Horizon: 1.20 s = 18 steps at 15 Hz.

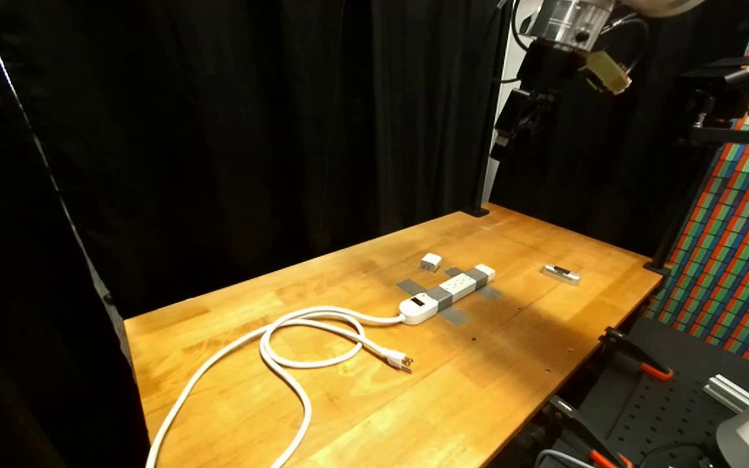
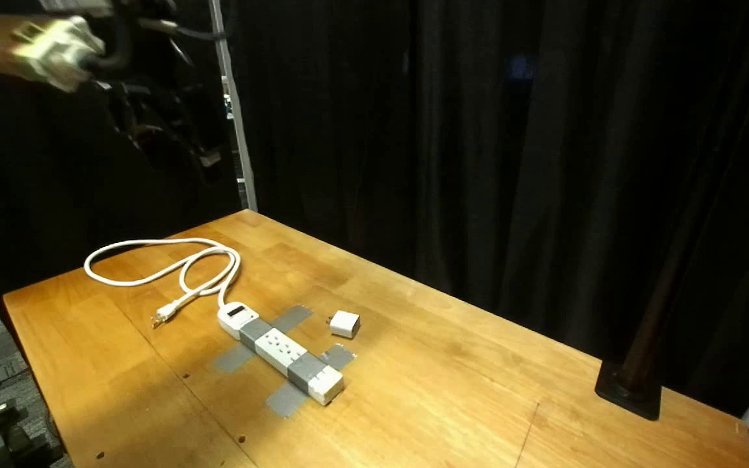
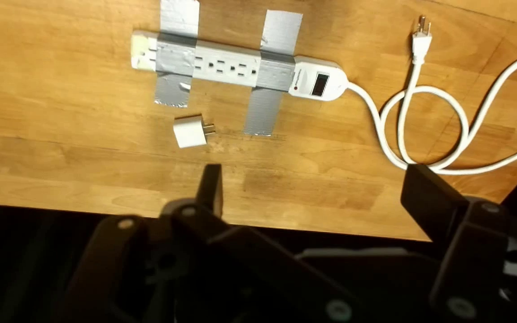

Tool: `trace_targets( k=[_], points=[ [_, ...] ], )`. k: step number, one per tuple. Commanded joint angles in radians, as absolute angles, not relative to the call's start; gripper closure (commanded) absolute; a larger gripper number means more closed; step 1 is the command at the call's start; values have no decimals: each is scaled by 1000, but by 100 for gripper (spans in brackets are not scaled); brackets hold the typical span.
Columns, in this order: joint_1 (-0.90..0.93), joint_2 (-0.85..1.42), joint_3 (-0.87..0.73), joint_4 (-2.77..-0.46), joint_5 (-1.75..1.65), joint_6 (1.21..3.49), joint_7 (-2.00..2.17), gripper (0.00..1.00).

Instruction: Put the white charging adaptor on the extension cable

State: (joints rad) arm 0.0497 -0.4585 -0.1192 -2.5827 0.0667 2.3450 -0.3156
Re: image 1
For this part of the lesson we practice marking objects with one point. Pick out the white charging adaptor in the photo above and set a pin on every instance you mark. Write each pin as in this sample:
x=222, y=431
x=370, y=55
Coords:
x=430, y=262

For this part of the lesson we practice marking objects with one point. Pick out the white power strip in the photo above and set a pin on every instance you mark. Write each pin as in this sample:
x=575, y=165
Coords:
x=489, y=294
x=443, y=289

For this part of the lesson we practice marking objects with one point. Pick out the colourful checkered board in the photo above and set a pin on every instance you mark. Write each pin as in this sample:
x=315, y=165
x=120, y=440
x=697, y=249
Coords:
x=738, y=242

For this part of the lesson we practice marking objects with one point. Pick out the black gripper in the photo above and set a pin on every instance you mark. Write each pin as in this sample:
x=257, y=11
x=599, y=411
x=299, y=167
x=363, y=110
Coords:
x=534, y=73

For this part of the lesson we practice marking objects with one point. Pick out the black curtain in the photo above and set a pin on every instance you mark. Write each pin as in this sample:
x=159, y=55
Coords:
x=218, y=132

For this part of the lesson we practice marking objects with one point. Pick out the black camera on mount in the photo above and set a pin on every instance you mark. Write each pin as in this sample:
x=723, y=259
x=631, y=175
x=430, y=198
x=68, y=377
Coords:
x=720, y=95

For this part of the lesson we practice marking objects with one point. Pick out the grey tape strip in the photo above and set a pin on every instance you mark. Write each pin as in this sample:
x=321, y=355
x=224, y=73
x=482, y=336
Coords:
x=408, y=286

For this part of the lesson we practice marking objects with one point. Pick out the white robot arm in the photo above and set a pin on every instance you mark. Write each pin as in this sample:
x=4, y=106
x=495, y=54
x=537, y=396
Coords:
x=572, y=17

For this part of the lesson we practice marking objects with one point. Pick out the olive wrist camera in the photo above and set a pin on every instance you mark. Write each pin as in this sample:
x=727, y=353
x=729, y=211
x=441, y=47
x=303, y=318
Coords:
x=607, y=71

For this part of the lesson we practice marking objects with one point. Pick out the silver metal bracket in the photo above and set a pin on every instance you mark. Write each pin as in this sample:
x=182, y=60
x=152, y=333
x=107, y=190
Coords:
x=729, y=392

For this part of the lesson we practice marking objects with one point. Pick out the black perforated side table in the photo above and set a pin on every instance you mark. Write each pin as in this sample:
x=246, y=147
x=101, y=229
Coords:
x=676, y=406

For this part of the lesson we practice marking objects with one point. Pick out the black stand with pole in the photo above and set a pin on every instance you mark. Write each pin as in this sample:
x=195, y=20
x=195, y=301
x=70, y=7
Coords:
x=477, y=208

